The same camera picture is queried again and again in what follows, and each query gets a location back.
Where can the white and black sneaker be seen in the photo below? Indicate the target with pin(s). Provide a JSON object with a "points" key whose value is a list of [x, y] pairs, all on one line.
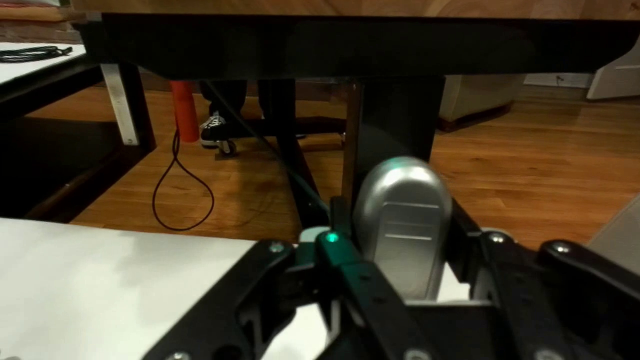
{"points": [[215, 130]]}

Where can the white sofa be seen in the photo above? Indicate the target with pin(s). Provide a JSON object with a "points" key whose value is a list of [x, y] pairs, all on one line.
{"points": [[101, 287]]}

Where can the silver remote control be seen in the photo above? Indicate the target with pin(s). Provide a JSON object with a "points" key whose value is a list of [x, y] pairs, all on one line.
{"points": [[403, 227]]}

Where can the orange red cylinder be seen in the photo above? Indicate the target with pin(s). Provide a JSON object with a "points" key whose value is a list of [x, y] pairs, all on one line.
{"points": [[185, 111]]}

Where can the dark trouser leg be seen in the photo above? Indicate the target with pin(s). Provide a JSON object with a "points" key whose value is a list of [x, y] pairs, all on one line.
{"points": [[223, 97]]}

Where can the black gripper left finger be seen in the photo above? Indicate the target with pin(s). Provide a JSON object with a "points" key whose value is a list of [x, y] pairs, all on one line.
{"points": [[227, 300]]}

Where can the white upholstered furniture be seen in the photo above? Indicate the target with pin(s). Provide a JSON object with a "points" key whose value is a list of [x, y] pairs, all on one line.
{"points": [[476, 97]]}

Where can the wooden top standing desk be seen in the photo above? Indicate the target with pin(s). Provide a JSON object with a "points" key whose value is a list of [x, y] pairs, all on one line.
{"points": [[333, 46]]}

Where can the white angled object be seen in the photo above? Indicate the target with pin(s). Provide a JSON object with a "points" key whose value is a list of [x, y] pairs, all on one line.
{"points": [[617, 76]]}

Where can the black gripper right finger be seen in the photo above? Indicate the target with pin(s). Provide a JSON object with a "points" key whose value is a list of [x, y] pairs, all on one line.
{"points": [[521, 300]]}

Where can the black table with white top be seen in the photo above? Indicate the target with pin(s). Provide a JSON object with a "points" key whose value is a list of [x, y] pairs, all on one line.
{"points": [[41, 153]]}

